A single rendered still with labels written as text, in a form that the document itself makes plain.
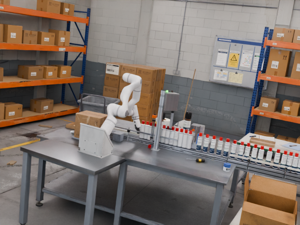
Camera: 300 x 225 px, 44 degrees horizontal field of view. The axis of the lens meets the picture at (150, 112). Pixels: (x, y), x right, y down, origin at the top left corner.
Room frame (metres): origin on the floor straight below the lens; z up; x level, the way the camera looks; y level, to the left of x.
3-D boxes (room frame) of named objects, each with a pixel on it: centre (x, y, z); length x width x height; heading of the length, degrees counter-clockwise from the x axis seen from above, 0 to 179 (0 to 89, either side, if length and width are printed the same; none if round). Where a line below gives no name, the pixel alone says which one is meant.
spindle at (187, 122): (4.62, -0.49, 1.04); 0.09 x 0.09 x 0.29
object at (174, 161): (4.25, -0.04, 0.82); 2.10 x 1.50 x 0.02; 70
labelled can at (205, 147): (3.92, -0.65, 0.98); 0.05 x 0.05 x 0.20
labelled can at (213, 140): (3.90, -0.72, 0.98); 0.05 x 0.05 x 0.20
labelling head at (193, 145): (4.06, -0.55, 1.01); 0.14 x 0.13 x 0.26; 70
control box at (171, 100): (4.00, -0.20, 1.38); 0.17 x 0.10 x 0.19; 125
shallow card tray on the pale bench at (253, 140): (4.98, -1.59, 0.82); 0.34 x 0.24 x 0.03; 70
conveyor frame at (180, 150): (4.11, -0.12, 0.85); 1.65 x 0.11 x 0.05; 70
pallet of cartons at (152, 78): (8.14, 0.42, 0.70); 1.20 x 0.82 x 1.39; 70
